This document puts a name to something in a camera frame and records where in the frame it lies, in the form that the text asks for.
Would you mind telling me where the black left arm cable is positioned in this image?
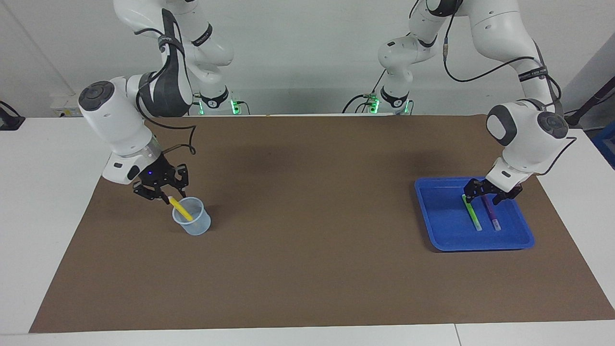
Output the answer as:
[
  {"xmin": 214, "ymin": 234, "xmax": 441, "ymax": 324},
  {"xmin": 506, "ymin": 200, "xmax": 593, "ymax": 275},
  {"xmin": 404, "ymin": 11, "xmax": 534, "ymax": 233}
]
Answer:
[{"xmin": 441, "ymin": 0, "xmax": 577, "ymax": 176}]

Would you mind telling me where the translucent plastic cup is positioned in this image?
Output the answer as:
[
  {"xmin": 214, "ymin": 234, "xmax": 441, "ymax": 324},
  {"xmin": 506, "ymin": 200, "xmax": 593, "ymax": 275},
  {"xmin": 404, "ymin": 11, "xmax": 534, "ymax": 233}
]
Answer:
[{"xmin": 172, "ymin": 197, "xmax": 211, "ymax": 236}]

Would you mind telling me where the yellow pen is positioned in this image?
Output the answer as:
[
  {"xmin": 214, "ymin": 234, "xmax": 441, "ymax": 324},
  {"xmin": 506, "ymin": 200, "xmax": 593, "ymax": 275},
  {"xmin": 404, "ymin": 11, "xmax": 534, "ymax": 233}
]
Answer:
[{"xmin": 168, "ymin": 196, "xmax": 194, "ymax": 222}]

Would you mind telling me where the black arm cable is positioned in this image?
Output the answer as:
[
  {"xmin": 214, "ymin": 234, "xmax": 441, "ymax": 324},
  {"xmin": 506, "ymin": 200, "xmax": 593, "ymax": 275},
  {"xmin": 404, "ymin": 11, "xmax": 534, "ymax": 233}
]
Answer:
[
  {"xmin": 441, "ymin": 0, "xmax": 577, "ymax": 176},
  {"xmin": 134, "ymin": 26, "xmax": 197, "ymax": 155}
]

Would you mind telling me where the purple pen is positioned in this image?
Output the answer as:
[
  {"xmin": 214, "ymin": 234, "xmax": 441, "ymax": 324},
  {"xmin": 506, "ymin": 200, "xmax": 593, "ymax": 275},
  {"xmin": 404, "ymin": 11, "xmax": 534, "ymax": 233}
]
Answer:
[{"xmin": 481, "ymin": 194, "xmax": 502, "ymax": 231}]

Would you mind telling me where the brown table mat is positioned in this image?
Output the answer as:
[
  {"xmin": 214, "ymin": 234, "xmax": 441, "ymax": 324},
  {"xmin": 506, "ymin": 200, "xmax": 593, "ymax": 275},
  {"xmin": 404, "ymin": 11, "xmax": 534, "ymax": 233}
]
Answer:
[{"xmin": 29, "ymin": 114, "xmax": 615, "ymax": 333}]

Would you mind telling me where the black angled stand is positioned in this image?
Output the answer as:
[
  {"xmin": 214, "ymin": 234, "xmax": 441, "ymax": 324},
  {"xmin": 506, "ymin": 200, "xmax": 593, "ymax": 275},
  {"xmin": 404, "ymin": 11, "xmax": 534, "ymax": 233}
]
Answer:
[{"xmin": 565, "ymin": 77, "xmax": 615, "ymax": 129}]

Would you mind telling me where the black left base cable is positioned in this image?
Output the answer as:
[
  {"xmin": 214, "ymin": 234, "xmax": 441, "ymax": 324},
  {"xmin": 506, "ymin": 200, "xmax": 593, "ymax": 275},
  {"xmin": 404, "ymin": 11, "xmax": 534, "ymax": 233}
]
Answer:
[{"xmin": 342, "ymin": 72, "xmax": 387, "ymax": 114}]

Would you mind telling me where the green pen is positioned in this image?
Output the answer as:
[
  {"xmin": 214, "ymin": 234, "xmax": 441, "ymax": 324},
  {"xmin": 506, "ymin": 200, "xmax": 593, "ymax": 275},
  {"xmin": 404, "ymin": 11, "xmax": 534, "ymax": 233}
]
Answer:
[{"xmin": 462, "ymin": 194, "xmax": 483, "ymax": 232}]

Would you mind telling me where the black clamp mount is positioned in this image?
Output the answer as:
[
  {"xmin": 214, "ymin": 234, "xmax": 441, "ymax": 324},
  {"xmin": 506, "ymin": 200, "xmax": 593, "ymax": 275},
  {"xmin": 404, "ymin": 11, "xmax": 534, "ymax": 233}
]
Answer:
[{"xmin": 0, "ymin": 101, "xmax": 25, "ymax": 131}]

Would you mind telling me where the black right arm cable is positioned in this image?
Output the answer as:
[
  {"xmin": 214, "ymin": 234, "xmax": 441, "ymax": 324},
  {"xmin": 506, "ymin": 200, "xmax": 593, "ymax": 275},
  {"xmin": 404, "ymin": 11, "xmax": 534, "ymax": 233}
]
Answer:
[{"xmin": 134, "ymin": 26, "xmax": 197, "ymax": 155}]

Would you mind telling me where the blue plastic tray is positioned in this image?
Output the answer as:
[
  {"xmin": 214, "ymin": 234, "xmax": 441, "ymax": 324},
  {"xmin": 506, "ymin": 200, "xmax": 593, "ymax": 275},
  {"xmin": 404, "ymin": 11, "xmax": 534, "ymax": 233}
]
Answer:
[{"xmin": 414, "ymin": 176, "xmax": 535, "ymax": 252}]

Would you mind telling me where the white power box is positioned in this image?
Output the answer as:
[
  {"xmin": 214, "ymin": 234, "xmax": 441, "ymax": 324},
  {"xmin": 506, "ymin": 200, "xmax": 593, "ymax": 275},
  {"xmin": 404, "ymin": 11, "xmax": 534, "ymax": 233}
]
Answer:
[{"xmin": 50, "ymin": 94, "xmax": 85, "ymax": 118}]

